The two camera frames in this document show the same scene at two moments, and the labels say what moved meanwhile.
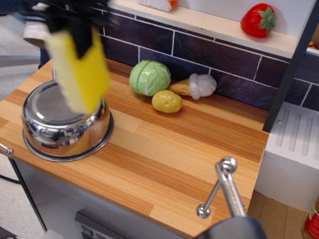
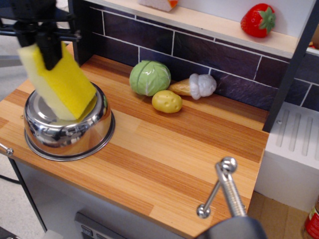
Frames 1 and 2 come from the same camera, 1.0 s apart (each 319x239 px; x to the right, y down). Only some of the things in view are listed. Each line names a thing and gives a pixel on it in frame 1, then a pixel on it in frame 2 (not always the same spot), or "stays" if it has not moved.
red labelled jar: (311, 223) stays
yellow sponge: (86, 79) → (66, 90)
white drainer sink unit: (290, 172) stays
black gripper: (80, 16) → (31, 16)
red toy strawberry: (258, 20) stays
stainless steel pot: (53, 130) stays
